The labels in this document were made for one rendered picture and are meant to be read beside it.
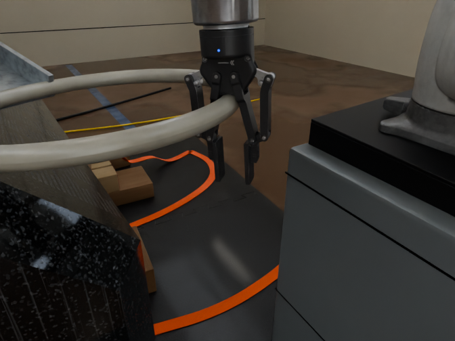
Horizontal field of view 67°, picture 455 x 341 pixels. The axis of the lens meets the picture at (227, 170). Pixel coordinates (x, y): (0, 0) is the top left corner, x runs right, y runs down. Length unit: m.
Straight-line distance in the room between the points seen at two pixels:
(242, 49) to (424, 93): 0.32
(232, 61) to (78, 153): 0.24
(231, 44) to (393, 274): 0.43
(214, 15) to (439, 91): 0.37
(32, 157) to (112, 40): 5.88
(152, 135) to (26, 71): 0.53
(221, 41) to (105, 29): 5.77
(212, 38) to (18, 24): 5.63
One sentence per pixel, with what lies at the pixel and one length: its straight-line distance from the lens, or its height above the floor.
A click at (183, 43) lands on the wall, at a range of 6.69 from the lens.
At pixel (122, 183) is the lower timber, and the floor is 0.11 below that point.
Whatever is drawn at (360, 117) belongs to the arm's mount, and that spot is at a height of 0.86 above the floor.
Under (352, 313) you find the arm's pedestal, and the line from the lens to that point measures 0.75.
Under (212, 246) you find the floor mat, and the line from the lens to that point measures 1.65.
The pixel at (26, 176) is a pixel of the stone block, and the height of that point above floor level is 0.76.
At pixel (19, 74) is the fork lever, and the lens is 0.93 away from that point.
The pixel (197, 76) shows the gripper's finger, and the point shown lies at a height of 0.97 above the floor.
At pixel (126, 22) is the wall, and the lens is 6.31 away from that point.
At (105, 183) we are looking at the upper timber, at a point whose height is 0.17.
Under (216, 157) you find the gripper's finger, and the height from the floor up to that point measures 0.85.
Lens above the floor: 1.09
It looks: 28 degrees down
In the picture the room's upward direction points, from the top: straight up
